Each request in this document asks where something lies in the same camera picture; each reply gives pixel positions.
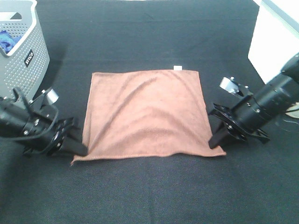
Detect grey perforated laundry basket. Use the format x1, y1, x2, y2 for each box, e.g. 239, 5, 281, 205
0, 0, 50, 100

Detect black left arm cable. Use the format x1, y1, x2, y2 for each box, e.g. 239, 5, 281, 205
0, 87, 59, 141

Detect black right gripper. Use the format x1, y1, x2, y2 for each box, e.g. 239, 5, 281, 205
208, 95, 270, 149

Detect white plastic basket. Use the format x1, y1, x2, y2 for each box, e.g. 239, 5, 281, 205
248, 0, 299, 84

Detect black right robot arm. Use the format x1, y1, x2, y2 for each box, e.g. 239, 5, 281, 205
208, 54, 299, 149

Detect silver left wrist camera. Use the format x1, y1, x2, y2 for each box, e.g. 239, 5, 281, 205
29, 87, 59, 110

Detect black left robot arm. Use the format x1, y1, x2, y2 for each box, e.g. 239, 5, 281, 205
0, 99, 88, 156

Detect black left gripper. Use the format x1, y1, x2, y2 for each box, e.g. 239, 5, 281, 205
22, 105, 88, 156

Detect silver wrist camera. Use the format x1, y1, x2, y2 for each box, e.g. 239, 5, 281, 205
219, 77, 253, 98
29, 87, 59, 110

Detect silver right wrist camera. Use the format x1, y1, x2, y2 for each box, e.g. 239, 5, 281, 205
219, 77, 253, 98

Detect brown microfiber towel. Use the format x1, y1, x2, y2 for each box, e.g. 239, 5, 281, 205
73, 70, 226, 162

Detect blue cloth in basket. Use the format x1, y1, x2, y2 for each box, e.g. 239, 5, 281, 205
0, 30, 19, 54

